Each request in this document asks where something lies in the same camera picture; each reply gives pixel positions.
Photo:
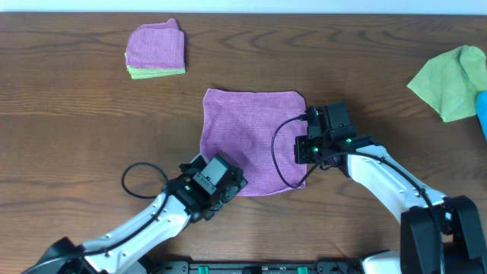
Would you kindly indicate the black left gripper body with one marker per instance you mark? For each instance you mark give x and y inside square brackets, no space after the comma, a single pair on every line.
[233,183]

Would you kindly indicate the purple microfiber cloth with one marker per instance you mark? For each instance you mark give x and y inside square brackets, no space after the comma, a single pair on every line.
[242,124]

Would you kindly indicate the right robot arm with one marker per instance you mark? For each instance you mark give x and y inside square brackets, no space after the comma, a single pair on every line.
[438,233]

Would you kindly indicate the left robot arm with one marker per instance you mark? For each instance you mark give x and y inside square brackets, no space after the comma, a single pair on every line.
[119,249]

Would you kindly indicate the crumpled green cloth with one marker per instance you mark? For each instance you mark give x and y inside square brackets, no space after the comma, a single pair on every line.
[449,83]

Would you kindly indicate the folded green cloth under stack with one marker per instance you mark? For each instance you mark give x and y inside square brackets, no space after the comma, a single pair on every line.
[152,73]

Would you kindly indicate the folded purple cloth on stack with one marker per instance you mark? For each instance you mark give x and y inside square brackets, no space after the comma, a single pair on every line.
[156,46]

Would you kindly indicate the blue object at edge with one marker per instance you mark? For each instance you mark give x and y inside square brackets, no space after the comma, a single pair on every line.
[481,111]

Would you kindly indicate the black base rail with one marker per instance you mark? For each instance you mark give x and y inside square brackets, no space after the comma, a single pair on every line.
[319,267]

